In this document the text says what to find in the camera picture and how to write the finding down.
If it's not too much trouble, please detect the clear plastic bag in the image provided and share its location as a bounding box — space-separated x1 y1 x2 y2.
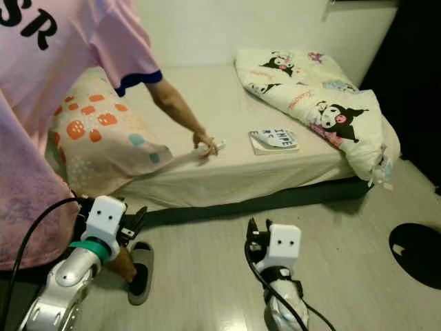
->
169 152 205 170

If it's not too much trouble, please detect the white blue lettered book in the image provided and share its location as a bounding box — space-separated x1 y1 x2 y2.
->
249 128 300 155

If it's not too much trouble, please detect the person's hand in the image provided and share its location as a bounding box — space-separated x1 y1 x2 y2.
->
193 132 220 159

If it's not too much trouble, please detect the dark bed base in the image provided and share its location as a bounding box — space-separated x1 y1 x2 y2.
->
110 176 371 225

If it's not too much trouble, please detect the person's bare foot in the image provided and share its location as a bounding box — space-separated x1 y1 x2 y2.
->
108 247 140 283

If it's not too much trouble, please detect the black grey slipper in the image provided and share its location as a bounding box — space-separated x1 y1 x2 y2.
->
127 241 154 305

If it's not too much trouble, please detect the orange dotted pink pillow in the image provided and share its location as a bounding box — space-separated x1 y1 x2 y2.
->
45 69 175 197

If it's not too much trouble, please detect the person in pink shirt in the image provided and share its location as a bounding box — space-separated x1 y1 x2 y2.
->
0 0 163 271

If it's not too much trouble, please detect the cream sheeted bed mattress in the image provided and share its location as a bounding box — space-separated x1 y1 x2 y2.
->
83 63 397 208

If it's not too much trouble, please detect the cream cartoon print quilt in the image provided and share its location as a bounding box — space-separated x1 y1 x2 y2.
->
234 48 402 190

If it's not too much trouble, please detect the black cabinet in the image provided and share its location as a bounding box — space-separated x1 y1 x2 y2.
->
358 0 441 187

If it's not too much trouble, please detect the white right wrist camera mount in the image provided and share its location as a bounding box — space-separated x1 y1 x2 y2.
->
265 224 302 271

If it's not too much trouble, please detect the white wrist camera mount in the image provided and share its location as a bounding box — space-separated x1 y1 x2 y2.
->
265 224 302 271
86 195 127 245

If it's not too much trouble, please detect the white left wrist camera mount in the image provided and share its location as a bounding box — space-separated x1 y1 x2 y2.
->
86 195 127 245

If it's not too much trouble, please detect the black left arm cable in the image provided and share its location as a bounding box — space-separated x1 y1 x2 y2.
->
0 197 90 331

